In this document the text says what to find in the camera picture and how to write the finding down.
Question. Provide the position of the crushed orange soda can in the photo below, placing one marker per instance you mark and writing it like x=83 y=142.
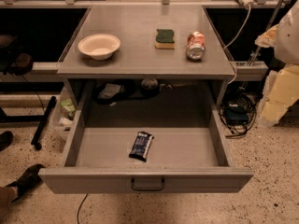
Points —
x=196 y=45

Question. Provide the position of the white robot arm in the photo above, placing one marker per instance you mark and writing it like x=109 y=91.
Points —
x=284 y=39

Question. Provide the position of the black bar on floor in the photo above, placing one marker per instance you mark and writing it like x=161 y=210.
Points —
x=35 y=141

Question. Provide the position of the black drawer handle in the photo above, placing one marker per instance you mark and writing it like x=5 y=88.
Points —
x=147 y=184

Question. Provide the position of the open grey top drawer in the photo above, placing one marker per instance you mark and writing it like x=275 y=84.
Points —
x=188 y=150

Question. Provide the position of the dark shoe at left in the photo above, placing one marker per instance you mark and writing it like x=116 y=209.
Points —
x=6 y=139

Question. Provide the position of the black shoe on foot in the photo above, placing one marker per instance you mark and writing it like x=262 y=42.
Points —
x=28 y=181

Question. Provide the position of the white paper bowl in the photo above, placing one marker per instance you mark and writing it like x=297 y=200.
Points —
x=99 y=47

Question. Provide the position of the dark blue rxbar wrapper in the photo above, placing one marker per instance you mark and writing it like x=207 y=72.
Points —
x=141 y=146

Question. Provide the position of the grey cabinet with counter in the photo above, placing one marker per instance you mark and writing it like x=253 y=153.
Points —
x=135 y=25

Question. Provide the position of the metal tripod pole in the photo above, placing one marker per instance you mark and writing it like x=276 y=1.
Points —
x=267 y=27

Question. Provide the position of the green yellow sponge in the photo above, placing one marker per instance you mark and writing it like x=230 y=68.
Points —
x=164 y=39

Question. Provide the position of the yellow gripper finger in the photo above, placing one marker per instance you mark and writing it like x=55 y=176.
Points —
x=280 y=92
x=268 y=38

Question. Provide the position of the clear plastic bin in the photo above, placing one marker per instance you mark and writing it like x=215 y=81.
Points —
x=62 y=115

